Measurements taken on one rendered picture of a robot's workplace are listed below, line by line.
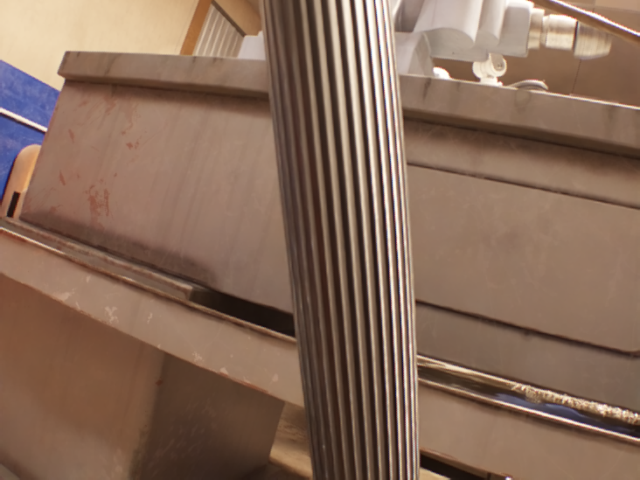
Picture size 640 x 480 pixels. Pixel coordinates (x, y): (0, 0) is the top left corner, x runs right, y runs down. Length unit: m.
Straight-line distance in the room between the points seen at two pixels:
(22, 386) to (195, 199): 0.47
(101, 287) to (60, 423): 0.33
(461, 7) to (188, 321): 0.67
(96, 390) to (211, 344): 0.33
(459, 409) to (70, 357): 0.63
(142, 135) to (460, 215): 0.55
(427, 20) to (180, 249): 0.57
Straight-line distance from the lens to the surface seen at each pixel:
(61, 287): 0.73
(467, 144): 0.69
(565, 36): 1.03
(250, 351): 0.55
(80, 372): 0.88
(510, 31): 1.01
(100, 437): 0.87
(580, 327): 0.65
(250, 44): 1.00
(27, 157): 3.92
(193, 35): 5.36
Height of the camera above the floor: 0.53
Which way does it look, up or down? 7 degrees up
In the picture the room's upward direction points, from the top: 16 degrees clockwise
